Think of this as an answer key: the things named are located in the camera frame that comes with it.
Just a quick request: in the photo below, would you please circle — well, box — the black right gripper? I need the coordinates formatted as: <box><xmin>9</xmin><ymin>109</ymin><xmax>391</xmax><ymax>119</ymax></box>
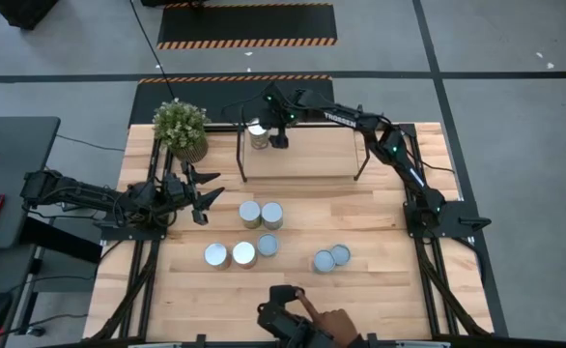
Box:
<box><xmin>263</xmin><ymin>81</ymin><xmax>299</xmax><ymax>149</ymax></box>

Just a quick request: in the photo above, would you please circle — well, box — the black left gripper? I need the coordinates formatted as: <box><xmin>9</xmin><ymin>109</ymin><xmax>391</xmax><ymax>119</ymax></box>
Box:
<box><xmin>160</xmin><ymin>161</ymin><xmax>226</xmax><ymax>215</ymax></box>

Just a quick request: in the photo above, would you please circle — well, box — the pineapple label tin can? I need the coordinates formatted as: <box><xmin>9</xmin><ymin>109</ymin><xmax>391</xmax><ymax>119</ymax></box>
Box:
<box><xmin>238</xmin><ymin>200</ymin><xmax>263</xmax><ymax>230</ymax></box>

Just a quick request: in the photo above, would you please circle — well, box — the silver-lidded tin can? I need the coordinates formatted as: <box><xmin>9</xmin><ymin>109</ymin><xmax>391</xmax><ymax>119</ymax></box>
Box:
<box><xmin>260</xmin><ymin>201</ymin><xmax>285</xmax><ymax>231</ymax></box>
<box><xmin>203</xmin><ymin>242</ymin><xmax>231</xmax><ymax>271</ymax></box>

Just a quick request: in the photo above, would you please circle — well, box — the red label tin can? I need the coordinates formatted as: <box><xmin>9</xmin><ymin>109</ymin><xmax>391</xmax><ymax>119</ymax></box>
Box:
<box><xmin>231</xmin><ymin>241</ymin><xmax>258</xmax><ymax>270</ymax></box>

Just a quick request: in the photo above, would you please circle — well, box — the mixed vegetables label tin can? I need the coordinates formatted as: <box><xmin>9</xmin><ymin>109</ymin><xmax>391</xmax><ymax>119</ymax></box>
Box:
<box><xmin>256</xmin><ymin>233</ymin><xmax>280</xmax><ymax>258</ymax></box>

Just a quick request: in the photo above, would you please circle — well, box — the wooden shelf with black legs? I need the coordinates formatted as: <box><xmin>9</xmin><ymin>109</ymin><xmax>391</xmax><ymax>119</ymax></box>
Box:
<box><xmin>236</xmin><ymin>123</ymin><xmax>372</xmax><ymax>184</ymax></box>

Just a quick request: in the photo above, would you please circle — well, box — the cherries label tin can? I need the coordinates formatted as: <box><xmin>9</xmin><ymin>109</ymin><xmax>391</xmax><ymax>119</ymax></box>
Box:
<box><xmin>247</xmin><ymin>120</ymin><xmax>270</xmax><ymax>151</ymax></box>

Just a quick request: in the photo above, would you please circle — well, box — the potted plant in ribbed pot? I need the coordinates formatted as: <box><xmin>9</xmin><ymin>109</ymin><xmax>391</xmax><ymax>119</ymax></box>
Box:
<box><xmin>152</xmin><ymin>98</ymin><xmax>212</xmax><ymax>164</ymax></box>

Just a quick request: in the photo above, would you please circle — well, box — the black mat with hazard stripes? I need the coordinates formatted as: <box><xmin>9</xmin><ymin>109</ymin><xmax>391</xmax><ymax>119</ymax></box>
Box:
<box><xmin>127</xmin><ymin>74</ymin><xmax>335</xmax><ymax>128</ymax></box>
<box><xmin>156</xmin><ymin>2</ymin><xmax>338</xmax><ymax>50</ymax></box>

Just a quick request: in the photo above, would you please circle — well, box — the green rainbow label tin can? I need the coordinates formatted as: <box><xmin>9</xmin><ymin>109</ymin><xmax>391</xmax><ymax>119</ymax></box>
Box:
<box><xmin>312</xmin><ymin>248</ymin><xmax>337</xmax><ymax>275</ymax></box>

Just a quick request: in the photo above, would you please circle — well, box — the teal fish label tin can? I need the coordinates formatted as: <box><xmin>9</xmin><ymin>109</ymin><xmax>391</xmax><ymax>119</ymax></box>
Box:
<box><xmin>330</xmin><ymin>243</ymin><xmax>353</xmax><ymax>267</ymax></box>

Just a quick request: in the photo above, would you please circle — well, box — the black desk support beam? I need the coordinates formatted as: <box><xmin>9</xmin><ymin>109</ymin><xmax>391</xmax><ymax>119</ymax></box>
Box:
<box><xmin>19</xmin><ymin>217</ymin><xmax>103</xmax><ymax>265</ymax></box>

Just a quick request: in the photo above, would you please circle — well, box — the person's hand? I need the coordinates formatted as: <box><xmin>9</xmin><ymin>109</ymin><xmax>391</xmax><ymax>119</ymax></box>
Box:
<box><xmin>295</xmin><ymin>288</ymin><xmax>361</xmax><ymax>348</ymax></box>

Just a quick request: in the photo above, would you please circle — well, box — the grey desk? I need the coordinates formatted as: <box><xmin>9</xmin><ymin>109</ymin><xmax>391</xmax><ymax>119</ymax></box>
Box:
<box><xmin>0</xmin><ymin>115</ymin><xmax>61</xmax><ymax>250</ymax></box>

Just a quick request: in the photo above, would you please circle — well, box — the black box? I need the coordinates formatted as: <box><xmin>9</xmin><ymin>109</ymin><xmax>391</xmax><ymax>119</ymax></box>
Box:
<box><xmin>0</xmin><ymin>0</ymin><xmax>61</xmax><ymax>31</ymax></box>

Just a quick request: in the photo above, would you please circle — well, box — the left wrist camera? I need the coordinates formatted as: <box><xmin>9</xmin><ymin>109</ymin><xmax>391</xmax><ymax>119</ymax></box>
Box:
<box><xmin>191</xmin><ymin>207</ymin><xmax>211</xmax><ymax>227</ymax></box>

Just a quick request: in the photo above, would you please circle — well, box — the black aluminium table frame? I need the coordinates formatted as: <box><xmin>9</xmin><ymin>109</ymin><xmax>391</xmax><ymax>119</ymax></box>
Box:
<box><xmin>87</xmin><ymin>123</ymin><xmax>495</xmax><ymax>348</ymax></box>

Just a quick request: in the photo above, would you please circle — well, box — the black floor cable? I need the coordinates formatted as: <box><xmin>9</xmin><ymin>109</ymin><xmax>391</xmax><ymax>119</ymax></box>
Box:
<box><xmin>55</xmin><ymin>133</ymin><xmax>126</xmax><ymax>153</ymax></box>

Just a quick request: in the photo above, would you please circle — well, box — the black hanging cable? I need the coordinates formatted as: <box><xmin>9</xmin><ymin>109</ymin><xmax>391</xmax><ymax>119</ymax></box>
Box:
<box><xmin>128</xmin><ymin>0</ymin><xmax>177</xmax><ymax>102</ymax></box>

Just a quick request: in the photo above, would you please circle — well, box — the black table-level camera device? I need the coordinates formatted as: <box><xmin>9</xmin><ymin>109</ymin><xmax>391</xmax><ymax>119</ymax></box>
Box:
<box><xmin>256</xmin><ymin>284</ymin><xmax>335</xmax><ymax>348</ymax></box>

